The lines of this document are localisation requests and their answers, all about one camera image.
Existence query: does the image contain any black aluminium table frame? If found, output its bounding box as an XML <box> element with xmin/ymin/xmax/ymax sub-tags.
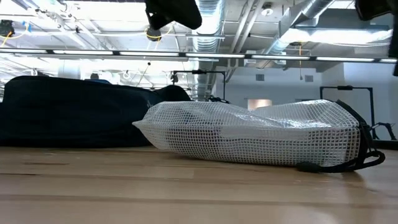
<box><xmin>372</xmin><ymin>139</ymin><xmax>398</xmax><ymax>151</ymax></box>

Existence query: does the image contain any navy blue backpack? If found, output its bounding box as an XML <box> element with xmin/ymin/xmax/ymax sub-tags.
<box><xmin>0</xmin><ymin>75</ymin><xmax>193</xmax><ymax>149</ymax></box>

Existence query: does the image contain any black ceiling dome fixture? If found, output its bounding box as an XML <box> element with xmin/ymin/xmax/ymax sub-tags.
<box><xmin>146</xmin><ymin>27</ymin><xmax>162</xmax><ymax>42</ymax></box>

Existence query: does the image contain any clear mesh zip pouch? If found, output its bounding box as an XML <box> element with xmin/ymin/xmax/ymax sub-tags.
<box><xmin>132</xmin><ymin>98</ymin><xmax>386</xmax><ymax>174</ymax></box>

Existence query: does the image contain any black goalpost stand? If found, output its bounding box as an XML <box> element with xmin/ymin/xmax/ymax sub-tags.
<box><xmin>172</xmin><ymin>69</ymin><xmax>227</xmax><ymax>101</ymax></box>

